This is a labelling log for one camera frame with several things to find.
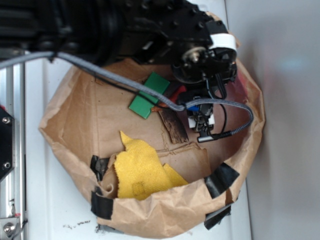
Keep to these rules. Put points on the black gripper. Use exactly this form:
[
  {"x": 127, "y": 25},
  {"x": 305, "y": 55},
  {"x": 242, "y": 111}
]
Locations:
[{"x": 202, "y": 71}]

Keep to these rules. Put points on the orange conch shell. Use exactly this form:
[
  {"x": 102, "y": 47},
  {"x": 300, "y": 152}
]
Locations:
[{"x": 159, "y": 107}]

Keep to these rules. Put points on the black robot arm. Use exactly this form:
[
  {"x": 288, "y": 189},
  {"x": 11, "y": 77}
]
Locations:
[{"x": 106, "y": 31}]

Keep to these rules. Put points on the black tape strip inside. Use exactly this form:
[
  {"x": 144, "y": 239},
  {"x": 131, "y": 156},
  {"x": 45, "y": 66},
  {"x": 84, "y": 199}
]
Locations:
[{"x": 174, "y": 126}]

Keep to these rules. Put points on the yellow cloth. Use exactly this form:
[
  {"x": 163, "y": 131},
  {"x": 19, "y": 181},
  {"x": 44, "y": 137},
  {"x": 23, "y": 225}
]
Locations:
[{"x": 140, "y": 172}]

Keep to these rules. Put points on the black tape front right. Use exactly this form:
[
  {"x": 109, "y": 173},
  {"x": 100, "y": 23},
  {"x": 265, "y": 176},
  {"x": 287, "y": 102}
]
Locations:
[{"x": 220, "y": 180}]

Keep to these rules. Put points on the black tape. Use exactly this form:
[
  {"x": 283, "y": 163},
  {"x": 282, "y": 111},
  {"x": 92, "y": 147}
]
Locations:
[
  {"x": 220, "y": 180},
  {"x": 101, "y": 206},
  {"x": 99, "y": 166}
]

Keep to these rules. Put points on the brown paper bag basin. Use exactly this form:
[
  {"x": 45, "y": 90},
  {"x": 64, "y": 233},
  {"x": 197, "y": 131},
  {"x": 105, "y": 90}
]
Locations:
[{"x": 85, "y": 117}]

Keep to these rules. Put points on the black tape inner left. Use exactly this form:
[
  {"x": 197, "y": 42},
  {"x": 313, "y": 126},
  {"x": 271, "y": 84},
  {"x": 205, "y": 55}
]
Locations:
[{"x": 99, "y": 166}]

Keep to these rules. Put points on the black tape front left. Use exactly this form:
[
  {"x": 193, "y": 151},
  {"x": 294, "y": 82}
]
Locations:
[{"x": 101, "y": 206}]

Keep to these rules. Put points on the white tray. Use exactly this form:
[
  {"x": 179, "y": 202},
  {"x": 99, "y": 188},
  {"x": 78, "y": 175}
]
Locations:
[{"x": 56, "y": 210}]

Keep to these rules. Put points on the aluminium frame rail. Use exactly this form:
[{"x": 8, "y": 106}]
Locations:
[{"x": 13, "y": 202}]

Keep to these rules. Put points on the black bracket plate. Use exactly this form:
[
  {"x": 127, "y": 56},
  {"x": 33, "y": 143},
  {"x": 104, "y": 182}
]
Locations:
[{"x": 7, "y": 143}]

